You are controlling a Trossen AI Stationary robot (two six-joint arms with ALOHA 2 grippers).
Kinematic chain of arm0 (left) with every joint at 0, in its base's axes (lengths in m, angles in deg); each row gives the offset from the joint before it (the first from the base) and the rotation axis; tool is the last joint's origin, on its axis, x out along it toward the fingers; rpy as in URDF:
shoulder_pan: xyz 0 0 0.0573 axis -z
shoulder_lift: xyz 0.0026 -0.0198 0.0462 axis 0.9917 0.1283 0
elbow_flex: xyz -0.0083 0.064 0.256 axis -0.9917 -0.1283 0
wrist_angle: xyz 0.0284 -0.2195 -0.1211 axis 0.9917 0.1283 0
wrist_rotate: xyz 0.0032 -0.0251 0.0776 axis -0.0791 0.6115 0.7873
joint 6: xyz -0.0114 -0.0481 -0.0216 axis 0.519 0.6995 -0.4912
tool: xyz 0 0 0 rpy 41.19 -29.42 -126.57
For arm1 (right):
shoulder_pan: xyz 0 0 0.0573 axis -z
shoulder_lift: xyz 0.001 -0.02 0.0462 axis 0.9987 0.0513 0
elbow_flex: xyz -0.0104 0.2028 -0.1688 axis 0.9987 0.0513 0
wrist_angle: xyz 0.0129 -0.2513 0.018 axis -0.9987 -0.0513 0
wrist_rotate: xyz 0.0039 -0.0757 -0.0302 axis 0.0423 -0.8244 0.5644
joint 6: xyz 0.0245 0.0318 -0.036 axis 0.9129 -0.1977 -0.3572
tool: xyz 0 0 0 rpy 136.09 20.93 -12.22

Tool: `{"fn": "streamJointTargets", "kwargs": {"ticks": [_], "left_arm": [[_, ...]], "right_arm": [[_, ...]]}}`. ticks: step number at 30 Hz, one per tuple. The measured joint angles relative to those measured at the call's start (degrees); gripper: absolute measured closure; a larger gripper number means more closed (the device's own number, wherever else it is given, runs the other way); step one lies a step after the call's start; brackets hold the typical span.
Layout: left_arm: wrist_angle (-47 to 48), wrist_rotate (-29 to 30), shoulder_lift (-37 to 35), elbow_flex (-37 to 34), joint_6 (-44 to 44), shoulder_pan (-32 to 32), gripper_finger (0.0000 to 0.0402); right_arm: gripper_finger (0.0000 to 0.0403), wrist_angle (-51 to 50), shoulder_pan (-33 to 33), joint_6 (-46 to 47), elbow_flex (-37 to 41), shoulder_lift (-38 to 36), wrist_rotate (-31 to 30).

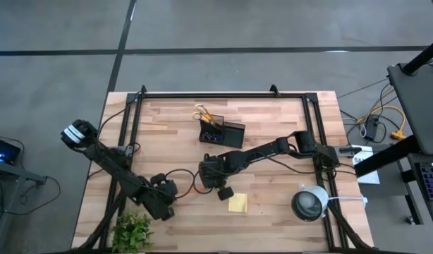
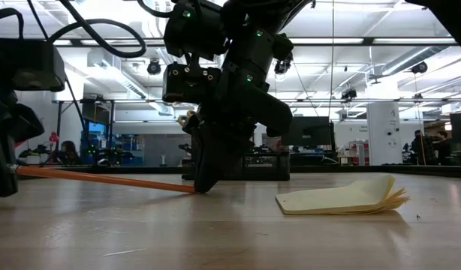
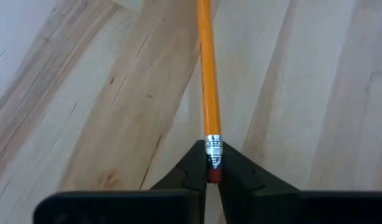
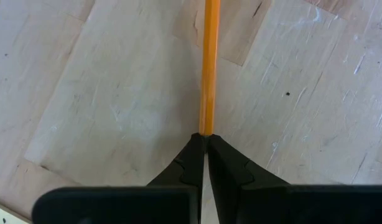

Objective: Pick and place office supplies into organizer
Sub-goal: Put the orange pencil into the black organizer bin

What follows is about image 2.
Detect white pillar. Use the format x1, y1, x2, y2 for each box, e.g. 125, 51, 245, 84
366, 101, 403, 167

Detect pink object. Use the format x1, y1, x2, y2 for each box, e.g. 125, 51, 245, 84
48, 130, 61, 151

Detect black looped cable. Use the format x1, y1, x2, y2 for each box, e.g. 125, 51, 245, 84
48, 0, 148, 59

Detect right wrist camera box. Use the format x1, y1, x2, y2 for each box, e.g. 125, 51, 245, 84
161, 62, 223, 105

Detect black monitor on stand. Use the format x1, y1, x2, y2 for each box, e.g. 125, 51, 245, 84
56, 98, 116, 166

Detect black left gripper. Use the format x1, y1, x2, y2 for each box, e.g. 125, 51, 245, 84
0, 91, 46, 199

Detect blue storage bins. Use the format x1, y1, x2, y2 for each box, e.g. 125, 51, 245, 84
116, 134, 145, 166

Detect white and red shelf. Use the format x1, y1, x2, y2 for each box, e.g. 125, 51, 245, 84
348, 140, 367, 166

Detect yellow sticky note pad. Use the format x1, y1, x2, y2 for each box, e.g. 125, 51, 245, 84
274, 174, 411, 216

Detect person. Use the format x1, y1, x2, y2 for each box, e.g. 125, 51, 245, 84
409, 129, 425, 166
59, 140, 81, 166
435, 130, 453, 166

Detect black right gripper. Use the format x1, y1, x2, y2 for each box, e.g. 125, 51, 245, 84
183, 70, 294, 194

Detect orange pencil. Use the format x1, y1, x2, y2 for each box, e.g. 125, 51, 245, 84
7, 163, 197, 195

